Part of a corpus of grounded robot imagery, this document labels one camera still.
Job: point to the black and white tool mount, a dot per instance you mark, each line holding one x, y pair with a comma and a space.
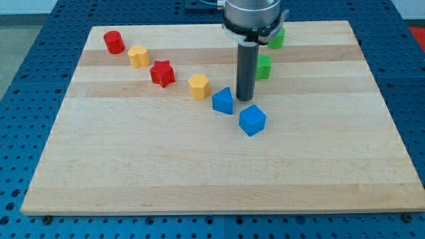
254, 35

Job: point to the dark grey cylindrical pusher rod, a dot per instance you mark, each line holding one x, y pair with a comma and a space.
247, 57

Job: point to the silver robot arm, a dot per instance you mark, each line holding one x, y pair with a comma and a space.
251, 24

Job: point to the green star block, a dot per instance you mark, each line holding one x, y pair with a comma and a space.
263, 68

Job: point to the blue cube block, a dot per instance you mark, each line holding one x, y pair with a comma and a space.
252, 120

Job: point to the red star block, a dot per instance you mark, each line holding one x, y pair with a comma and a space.
162, 73

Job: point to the green round block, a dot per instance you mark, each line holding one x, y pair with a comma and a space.
278, 40

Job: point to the blue triangle block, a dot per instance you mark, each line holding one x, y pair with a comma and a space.
222, 101

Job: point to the yellow hexagon block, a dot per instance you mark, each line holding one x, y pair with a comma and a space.
199, 86

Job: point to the yellow heart block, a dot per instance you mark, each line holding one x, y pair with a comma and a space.
138, 56

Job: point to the light wooden board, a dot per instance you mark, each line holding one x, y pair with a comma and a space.
122, 145

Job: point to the red cylinder block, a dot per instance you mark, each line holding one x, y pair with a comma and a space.
114, 42

